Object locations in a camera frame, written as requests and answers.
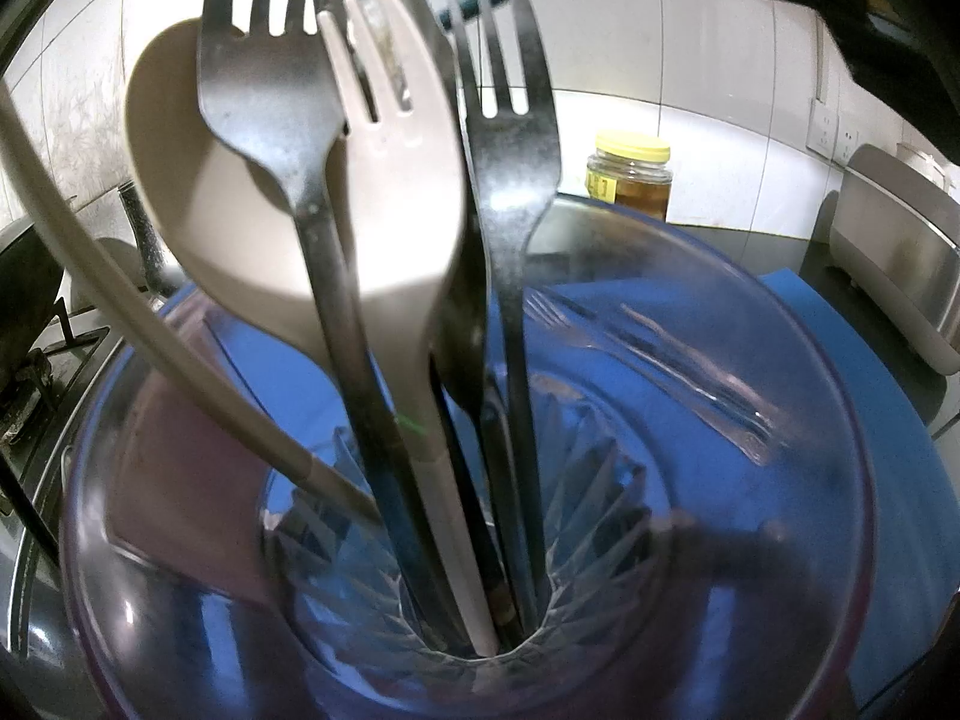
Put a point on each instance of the blue mat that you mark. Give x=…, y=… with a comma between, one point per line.
x=862, y=390

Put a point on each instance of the beige plastic chopstick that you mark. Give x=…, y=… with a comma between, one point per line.
x=225, y=414

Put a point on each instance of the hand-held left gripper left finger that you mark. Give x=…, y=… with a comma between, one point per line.
x=187, y=495

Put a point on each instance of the steel kettle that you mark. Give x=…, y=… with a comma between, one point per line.
x=146, y=240

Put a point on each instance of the glass jar yellow lid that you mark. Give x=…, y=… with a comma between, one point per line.
x=637, y=180

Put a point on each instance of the white wall socket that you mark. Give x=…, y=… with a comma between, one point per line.
x=832, y=131

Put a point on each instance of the stainless steel appliance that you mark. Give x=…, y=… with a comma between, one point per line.
x=900, y=255

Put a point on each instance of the black wok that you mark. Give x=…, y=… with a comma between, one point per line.
x=26, y=285

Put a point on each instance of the gas stove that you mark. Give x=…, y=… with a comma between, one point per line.
x=75, y=345

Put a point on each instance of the beige plastic spoon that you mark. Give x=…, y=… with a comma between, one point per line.
x=195, y=225

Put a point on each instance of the purple transparent plastic cup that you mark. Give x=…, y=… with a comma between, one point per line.
x=187, y=652

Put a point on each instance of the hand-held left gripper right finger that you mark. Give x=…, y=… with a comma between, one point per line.
x=750, y=600

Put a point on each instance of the white plastic container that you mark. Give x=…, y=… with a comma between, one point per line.
x=922, y=161

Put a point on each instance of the beige plastic fork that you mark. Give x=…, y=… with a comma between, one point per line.
x=397, y=210

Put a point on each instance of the steel fork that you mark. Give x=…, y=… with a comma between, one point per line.
x=510, y=180
x=262, y=112
x=570, y=322

